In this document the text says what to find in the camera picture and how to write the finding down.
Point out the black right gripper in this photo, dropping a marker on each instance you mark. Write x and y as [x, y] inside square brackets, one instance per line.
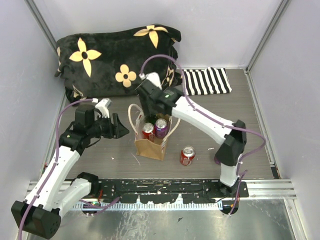
[147, 106]

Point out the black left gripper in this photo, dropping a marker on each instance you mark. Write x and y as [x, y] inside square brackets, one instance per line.
[117, 130]

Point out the green glass bottle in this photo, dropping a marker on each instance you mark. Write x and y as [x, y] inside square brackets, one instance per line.
[151, 118]

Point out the purple Fanta can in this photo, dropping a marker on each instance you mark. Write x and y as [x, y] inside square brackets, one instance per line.
[217, 161]
[161, 128]

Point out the red Coca-Cola can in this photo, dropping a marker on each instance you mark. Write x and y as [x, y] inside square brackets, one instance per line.
[148, 131]
[187, 155]

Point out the watermelon print jute bag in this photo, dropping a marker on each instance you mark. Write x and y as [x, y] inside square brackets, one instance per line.
[144, 147]

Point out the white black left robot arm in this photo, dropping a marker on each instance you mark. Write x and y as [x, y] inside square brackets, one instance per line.
[43, 209]

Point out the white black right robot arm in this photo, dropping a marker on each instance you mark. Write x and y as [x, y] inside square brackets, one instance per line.
[229, 135]

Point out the black white striped cloth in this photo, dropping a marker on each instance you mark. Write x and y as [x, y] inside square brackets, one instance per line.
[207, 81]

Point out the black floral plush blanket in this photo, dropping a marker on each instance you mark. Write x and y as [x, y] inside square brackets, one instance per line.
[104, 65]

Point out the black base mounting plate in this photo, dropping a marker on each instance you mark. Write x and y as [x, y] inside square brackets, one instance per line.
[161, 191]

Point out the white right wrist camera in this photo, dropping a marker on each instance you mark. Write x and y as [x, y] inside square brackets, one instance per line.
[153, 78]

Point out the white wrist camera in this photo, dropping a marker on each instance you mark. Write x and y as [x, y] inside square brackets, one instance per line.
[103, 106]
[153, 78]

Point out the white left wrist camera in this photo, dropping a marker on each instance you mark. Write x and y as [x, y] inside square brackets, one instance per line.
[103, 106]

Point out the aluminium front rail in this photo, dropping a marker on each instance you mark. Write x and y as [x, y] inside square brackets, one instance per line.
[268, 189]

